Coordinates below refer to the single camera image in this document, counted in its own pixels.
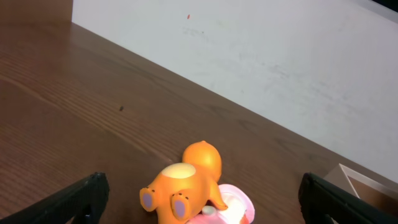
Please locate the white pink duck toy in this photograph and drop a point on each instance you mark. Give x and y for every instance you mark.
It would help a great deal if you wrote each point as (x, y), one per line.
(240, 209)

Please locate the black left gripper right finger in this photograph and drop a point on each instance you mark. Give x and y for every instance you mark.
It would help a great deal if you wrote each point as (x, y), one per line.
(322, 202)

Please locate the white cardboard box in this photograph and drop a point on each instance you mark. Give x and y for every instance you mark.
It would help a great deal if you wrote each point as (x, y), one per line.
(365, 188)

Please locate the orange dinosaur toy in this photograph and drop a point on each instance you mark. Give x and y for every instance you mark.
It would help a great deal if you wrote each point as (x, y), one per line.
(181, 190)

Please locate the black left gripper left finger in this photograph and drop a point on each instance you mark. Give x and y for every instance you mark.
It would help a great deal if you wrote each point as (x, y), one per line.
(82, 202)

